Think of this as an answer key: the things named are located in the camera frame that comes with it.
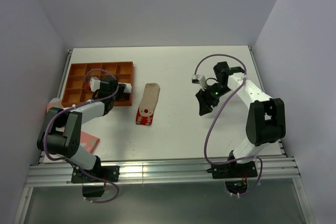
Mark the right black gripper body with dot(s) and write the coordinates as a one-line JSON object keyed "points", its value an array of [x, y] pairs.
{"points": [[212, 94]]}

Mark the beige red reindeer sock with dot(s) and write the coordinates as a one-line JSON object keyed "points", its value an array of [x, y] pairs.
{"points": [[148, 104]]}

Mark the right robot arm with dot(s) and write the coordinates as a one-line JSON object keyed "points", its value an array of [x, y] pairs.
{"points": [[266, 122]]}

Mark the orange compartment tray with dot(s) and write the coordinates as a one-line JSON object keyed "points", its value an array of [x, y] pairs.
{"points": [[77, 89]]}

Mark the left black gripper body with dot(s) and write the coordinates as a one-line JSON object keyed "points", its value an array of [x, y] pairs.
{"points": [[118, 95]]}

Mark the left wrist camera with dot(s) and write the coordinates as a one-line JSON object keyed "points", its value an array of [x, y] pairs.
{"points": [[94, 84]]}

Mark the pink patterned sock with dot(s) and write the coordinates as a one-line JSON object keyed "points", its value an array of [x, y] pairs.
{"points": [[87, 141]]}

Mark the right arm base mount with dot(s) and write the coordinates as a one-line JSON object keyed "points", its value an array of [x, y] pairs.
{"points": [[237, 171]]}

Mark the white sock black cuff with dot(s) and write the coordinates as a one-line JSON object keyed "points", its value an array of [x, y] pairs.
{"points": [[127, 88]]}

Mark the aluminium frame rail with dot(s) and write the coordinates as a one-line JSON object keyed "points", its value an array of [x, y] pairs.
{"points": [[156, 172]]}

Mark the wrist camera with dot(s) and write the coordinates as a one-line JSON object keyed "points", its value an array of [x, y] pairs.
{"points": [[94, 84], [199, 79]]}

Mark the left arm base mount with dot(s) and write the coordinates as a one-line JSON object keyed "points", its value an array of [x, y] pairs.
{"points": [[94, 182]]}

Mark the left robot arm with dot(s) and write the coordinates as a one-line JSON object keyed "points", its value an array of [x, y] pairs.
{"points": [[60, 133]]}

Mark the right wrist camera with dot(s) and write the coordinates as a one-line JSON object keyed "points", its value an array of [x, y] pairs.
{"points": [[199, 79]]}

